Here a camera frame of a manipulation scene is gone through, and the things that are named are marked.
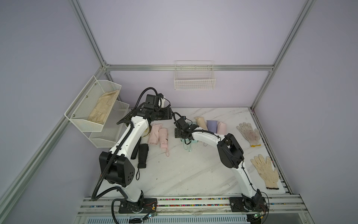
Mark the white two-tier mesh shelf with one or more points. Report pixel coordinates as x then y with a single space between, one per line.
101 136

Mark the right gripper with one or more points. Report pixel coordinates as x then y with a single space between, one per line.
177 133

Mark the cream work glove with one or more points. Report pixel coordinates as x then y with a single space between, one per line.
266 171

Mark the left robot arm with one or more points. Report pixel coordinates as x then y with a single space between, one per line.
117 171

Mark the teal umbrella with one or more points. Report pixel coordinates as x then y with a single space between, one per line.
187 144

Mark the purple umbrella in sleeve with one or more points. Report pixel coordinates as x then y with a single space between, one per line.
212 125

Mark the black umbrella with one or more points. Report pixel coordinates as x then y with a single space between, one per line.
142 158

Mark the pink umbrella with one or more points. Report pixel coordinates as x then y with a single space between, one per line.
163 139
221 128

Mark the yellow umbrella in sleeve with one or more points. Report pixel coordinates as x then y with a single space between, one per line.
201 123

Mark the beige gloves in shelf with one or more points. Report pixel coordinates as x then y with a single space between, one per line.
103 107

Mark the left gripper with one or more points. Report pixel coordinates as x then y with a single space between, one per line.
167 112

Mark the white dotted work glove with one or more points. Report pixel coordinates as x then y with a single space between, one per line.
250 134

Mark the white wire wall basket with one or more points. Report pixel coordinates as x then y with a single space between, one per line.
193 75

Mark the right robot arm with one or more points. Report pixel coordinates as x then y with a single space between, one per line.
232 157

